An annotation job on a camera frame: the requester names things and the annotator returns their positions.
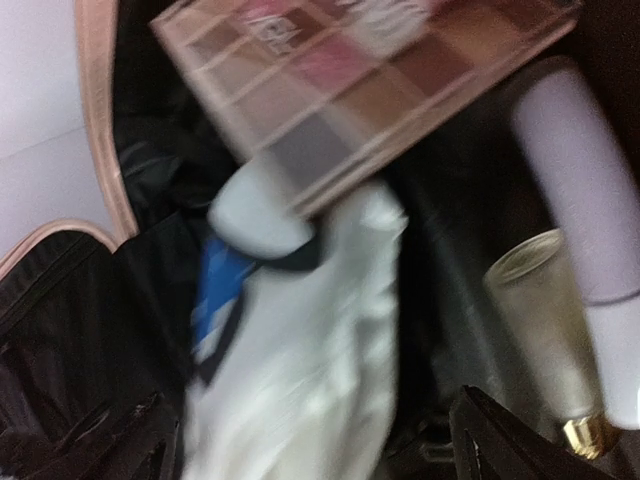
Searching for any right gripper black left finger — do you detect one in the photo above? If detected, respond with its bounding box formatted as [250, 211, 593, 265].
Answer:
[1, 392, 178, 479]

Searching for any small white tube bottle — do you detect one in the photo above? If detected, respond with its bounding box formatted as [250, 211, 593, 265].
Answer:
[510, 56, 639, 430]

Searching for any pink eyeshadow palette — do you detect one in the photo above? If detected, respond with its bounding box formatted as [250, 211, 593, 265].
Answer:
[151, 1, 581, 215]

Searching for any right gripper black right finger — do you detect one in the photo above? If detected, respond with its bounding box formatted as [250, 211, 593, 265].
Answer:
[450, 386, 617, 479]

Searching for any white garment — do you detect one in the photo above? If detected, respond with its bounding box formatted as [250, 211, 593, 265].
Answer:
[182, 161, 407, 479]

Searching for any frosted gold-capped cosmetic bottle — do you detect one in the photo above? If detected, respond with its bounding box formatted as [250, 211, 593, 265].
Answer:
[484, 229, 619, 460]

